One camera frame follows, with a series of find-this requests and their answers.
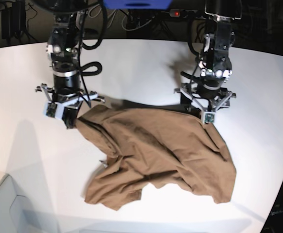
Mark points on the white bin at corner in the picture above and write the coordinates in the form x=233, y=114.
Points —
x=18, y=213

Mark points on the brown t-shirt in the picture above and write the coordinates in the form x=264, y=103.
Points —
x=159, y=147

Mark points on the blue box at top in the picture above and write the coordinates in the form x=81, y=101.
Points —
x=137, y=4

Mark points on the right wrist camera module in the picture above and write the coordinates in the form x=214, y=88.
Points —
x=53, y=110

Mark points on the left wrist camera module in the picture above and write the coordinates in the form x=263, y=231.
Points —
x=208, y=117

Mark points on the black power strip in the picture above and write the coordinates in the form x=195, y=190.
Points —
x=185, y=13

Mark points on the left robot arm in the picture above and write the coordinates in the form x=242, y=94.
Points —
x=213, y=66

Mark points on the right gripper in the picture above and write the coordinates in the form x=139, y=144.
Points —
x=67, y=92

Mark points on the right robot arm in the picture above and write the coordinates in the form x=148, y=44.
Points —
x=66, y=39

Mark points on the black equipment box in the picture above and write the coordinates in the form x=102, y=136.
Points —
x=13, y=20

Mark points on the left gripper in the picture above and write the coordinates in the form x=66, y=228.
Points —
x=195, y=98

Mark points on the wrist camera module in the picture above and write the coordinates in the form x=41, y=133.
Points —
x=53, y=110
x=208, y=117

